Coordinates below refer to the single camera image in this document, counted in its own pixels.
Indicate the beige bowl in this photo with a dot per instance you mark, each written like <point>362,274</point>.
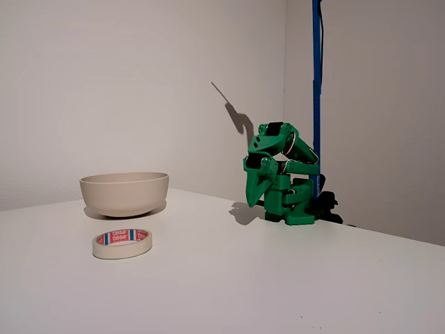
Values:
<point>123,195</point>

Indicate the beige masking tape roll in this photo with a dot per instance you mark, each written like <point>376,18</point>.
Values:
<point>104,250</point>

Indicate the blue upright pole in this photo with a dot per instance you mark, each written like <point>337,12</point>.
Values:
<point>317,104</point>

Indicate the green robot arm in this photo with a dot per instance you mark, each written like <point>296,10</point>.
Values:
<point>276,205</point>

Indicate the black table clamp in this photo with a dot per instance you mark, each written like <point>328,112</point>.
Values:
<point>328,205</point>

